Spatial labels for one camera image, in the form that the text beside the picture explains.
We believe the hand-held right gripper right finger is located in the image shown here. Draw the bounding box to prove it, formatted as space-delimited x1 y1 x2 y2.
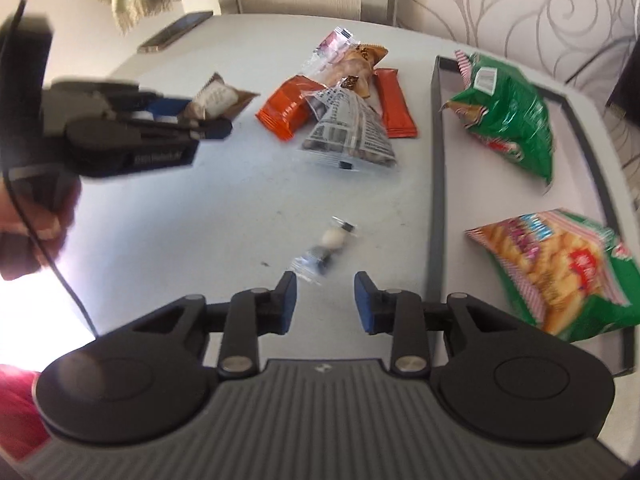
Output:
354 270 506 378

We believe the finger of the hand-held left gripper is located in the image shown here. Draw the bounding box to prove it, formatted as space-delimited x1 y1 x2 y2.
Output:
66 116 234 144
96 84 194 117

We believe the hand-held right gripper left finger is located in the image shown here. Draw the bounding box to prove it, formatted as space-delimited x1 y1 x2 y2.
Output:
132 271 298 380

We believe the brown cake packet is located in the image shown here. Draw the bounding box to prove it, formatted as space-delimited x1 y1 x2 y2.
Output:
185 72 261 121

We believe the wide orange wafer packet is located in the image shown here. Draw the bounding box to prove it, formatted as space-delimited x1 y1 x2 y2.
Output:
255 75 326 142

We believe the small twist-wrapped candy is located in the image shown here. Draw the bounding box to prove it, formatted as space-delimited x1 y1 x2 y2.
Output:
290 216 358 281

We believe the newspaper print nut packet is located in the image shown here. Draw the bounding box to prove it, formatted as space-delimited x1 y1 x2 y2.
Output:
298 86 401 175

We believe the dark framed tray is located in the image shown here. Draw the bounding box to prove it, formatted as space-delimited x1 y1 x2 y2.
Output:
427 55 632 376

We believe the long orange bar packet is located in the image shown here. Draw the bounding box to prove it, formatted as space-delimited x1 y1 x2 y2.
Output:
372 67 418 139

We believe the person's left hand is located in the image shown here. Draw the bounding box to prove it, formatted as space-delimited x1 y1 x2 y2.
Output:
0 179 84 282

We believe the dark smartphone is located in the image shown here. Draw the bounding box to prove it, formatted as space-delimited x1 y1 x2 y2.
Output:
137 11 215 55

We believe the clear pink snack packet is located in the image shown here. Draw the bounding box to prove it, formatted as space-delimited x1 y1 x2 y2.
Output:
306 26 355 73

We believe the orange peanut packet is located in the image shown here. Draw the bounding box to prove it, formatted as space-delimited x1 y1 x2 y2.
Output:
320 42 390 100

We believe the green chip bag with picture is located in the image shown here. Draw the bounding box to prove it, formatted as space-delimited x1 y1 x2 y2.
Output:
465 208 640 343

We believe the green chip bag with barcode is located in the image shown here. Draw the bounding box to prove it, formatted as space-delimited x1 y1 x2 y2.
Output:
440 50 557 193

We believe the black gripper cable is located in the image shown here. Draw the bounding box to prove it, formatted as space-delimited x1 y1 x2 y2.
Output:
0 0 98 338

